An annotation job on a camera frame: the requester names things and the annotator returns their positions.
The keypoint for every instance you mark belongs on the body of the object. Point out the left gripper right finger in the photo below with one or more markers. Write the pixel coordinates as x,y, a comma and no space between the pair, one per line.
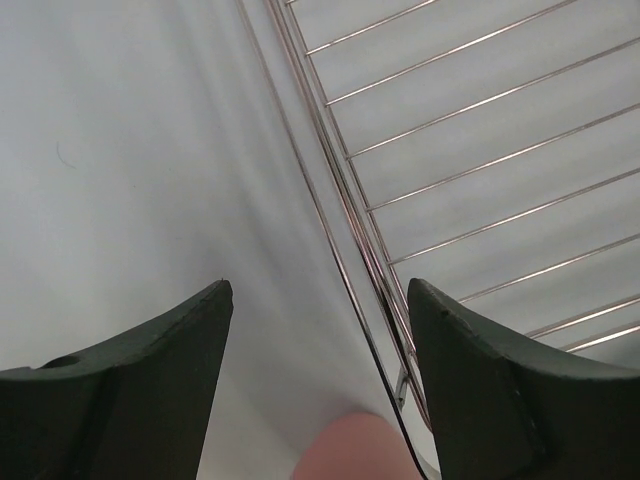
504,406

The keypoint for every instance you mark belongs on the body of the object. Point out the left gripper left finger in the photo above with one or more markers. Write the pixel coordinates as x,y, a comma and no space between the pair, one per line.
135,406

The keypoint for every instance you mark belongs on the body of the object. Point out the metal wire dish rack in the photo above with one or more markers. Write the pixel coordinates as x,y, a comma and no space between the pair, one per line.
488,147

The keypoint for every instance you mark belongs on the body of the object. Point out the pink plastic cup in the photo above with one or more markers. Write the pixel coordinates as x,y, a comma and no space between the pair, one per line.
357,446

